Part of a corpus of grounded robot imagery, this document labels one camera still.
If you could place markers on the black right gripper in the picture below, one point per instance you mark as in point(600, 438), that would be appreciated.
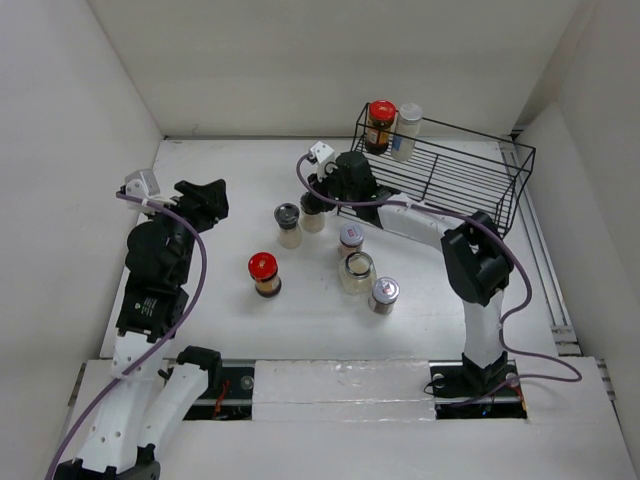
point(321, 185)

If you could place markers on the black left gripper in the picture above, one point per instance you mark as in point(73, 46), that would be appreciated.
point(207, 203)

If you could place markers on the black knob lid grinder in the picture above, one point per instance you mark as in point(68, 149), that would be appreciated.
point(313, 220)

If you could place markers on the red lid sauce jar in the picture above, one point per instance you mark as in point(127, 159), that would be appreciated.
point(263, 269)
point(380, 118)

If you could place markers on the silver lid white bottle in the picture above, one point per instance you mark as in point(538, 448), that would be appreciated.
point(407, 128)

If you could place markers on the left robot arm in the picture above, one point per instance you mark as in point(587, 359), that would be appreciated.
point(121, 432)

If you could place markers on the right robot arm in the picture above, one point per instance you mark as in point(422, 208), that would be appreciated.
point(478, 264)

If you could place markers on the labelled lid pink jar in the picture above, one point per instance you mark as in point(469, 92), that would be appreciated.
point(351, 239)

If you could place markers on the flat black lid grinder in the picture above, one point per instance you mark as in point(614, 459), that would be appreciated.
point(287, 217)

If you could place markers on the open clear glass jar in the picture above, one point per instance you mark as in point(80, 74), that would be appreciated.
point(357, 273)

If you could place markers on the labelled lid brown jar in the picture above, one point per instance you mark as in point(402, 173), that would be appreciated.
point(384, 294)

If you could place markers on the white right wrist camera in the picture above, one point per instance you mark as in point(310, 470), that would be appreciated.
point(323, 157)

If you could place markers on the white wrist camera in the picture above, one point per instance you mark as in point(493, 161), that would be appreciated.
point(139, 186)
point(323, 157)

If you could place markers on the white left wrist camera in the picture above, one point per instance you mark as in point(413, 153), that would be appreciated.
point(139, 186)

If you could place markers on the black wire rack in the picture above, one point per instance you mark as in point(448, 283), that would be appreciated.
point(453, 168)

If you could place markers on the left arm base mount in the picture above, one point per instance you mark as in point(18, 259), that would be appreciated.
point(232, 400)

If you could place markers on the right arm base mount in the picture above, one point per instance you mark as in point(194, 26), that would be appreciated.
point(456, 399)

